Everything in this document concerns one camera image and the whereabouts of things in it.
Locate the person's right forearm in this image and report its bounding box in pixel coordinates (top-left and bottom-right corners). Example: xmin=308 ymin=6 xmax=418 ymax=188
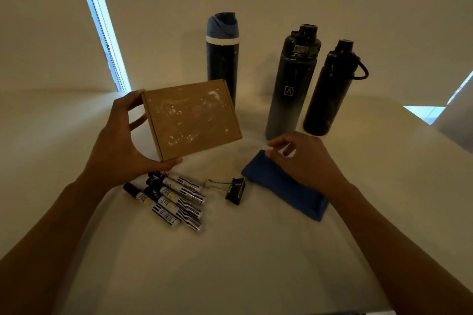
xmin=329 ymin=182 xmax=473 ymax=315

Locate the black bottle with loop handle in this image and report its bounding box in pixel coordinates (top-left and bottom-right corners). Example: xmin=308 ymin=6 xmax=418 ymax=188
xmin=303 ymin=39 xmax=370 ymax=137

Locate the navy bottle with blue lid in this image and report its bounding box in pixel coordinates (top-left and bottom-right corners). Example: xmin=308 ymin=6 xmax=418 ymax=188
xmin=205 ymin=12 xmax=240 ymax=107

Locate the person's right hand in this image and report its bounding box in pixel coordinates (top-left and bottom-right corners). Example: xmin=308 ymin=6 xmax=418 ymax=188
xmin=265 ymin=130 xmax=350 ymax=203

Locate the black white striped marker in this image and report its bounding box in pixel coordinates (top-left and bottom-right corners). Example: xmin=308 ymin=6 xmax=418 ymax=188
xmin=145 ymin=177 xmax=206 ymax=205
xmin=148 ymin=170 xmax=204 ymax=193
xmin=146 ymin=185 xmax=203 ymax=220
xmin=143 ymin=187 xmax=203 ymax=233

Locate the brown paper box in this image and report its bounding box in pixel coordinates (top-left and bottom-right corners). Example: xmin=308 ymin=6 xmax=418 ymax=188
xmin=141 ymin=79 xmax=243 ymax=162

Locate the person's left hand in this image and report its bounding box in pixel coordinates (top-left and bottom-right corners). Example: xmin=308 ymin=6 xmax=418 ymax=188
xmin=82 ymin=89 xmax=184 ymax=190

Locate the black grey gradient bottle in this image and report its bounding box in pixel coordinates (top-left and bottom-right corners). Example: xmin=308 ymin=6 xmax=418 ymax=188
xmin=265 ymin=24 xmax=322 ymax=141

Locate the blue cloth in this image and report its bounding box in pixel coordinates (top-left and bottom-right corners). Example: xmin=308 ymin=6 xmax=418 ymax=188
xmin=240 ymin=149 xmax=330 ymax=222

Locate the beaded blind chain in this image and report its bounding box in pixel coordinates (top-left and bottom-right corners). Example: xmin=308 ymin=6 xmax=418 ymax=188
xmin=73 ymin=0 xmax=130 ymax=93

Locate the barcode label black marker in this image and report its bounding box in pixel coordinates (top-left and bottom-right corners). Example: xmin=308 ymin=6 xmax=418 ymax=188
xmin=123 ymin=182 xmax=181 ymax=227

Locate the black binder clip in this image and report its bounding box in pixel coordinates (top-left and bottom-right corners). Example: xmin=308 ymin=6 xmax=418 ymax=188
xmin=203 ymin=177 xmax=246 ymax=206

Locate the person's left forearm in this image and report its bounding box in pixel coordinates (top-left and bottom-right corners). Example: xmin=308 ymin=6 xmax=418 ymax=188
xmin=0 ymin=172 xmax=111 ymax=315

